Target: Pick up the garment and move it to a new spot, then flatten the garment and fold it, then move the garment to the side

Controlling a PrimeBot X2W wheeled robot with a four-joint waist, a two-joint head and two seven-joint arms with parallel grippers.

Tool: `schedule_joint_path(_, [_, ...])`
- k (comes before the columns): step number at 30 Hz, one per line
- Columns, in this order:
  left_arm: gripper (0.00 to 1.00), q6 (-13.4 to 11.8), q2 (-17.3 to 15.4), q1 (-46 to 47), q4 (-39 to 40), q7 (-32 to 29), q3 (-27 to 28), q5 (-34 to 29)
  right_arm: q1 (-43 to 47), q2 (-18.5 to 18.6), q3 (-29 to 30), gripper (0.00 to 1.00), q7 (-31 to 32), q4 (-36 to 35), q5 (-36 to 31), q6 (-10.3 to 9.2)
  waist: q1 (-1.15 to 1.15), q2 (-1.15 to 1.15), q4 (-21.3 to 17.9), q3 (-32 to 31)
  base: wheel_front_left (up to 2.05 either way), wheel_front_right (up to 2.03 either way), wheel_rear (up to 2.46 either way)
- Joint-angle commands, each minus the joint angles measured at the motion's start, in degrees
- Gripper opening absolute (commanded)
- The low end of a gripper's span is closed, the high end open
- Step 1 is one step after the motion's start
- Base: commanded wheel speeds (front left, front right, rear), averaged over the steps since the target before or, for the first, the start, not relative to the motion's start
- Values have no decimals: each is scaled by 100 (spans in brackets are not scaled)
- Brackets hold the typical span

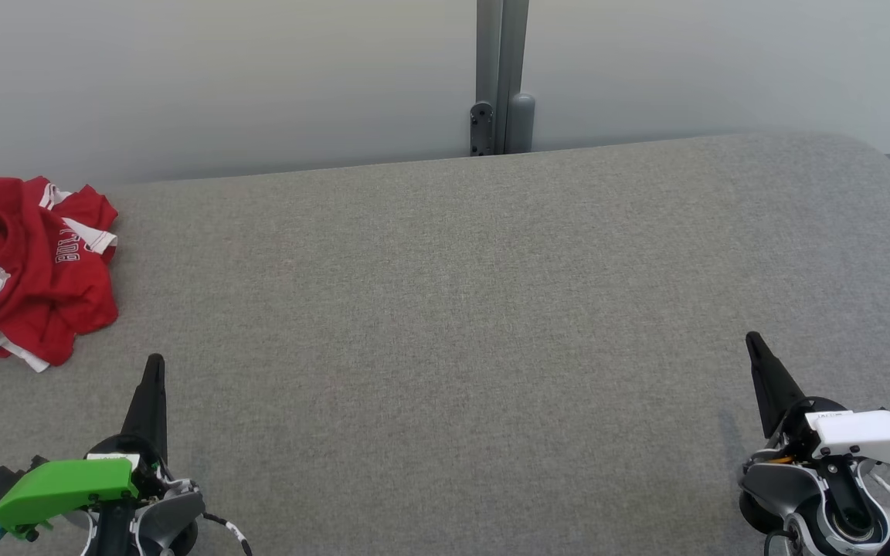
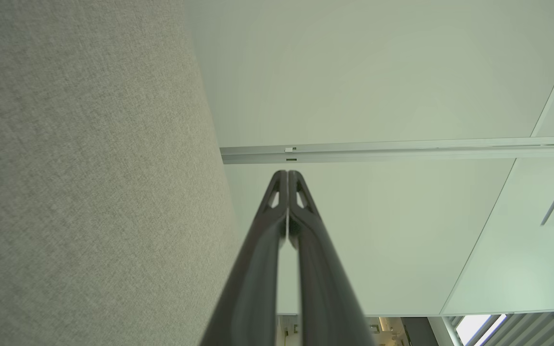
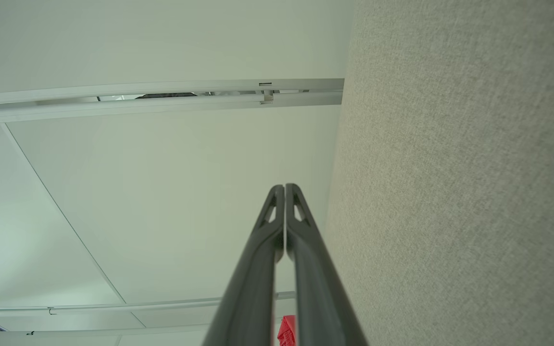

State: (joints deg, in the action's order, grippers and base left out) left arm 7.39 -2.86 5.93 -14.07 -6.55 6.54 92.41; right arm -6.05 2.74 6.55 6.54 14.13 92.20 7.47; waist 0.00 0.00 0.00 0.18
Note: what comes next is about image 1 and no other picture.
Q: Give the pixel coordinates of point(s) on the grey metal partition post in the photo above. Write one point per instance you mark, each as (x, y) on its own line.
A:
(501, 46)

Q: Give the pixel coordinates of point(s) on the red and white sports shirt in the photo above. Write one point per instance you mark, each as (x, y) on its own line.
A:
(28, 293)

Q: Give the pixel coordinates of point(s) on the grey rounded post cap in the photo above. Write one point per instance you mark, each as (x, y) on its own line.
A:
(521, 123)

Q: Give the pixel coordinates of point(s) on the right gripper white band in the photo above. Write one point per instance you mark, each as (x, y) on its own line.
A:
(862, 436)

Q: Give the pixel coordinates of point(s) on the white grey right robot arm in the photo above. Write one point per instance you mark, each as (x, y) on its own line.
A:
(777, 486)

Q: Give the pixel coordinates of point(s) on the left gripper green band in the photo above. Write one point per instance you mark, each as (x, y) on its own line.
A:
(66, 486)

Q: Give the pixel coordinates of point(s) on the dark grey post bracket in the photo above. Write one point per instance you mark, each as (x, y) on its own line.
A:
(481, 127)

